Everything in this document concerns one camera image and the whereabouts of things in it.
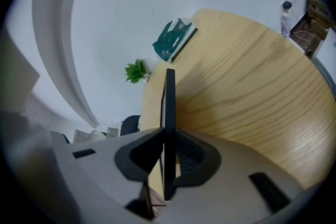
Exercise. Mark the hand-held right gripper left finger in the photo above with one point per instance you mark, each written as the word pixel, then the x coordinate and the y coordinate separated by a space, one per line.
pixel 99 173

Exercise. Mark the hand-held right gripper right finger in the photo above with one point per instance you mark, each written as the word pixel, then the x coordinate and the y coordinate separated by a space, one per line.
pixel 231 186

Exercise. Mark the framed deer antler picture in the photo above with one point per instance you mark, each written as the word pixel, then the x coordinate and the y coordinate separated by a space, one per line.
pixel 170 112

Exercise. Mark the round light wooden table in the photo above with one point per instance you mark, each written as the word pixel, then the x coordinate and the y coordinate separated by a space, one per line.
pixel 249 73

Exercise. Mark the black folding chair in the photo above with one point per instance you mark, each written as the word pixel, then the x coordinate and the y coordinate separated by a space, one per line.
pixel 130 126

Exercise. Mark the green potted plant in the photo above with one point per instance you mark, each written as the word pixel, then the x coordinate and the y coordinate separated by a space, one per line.
pixel 135 73

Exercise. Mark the green tissue packet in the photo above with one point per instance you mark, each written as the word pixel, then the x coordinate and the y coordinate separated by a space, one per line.
pixel 170 39

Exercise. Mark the white storage box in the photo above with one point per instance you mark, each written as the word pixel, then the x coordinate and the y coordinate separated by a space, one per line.
pixel 326 47

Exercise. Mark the clear plastic bottle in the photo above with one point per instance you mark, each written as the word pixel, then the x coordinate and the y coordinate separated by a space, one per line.
pixel 285 25

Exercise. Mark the black power adapter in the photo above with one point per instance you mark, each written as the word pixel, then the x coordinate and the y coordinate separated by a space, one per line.
pixel 287 4

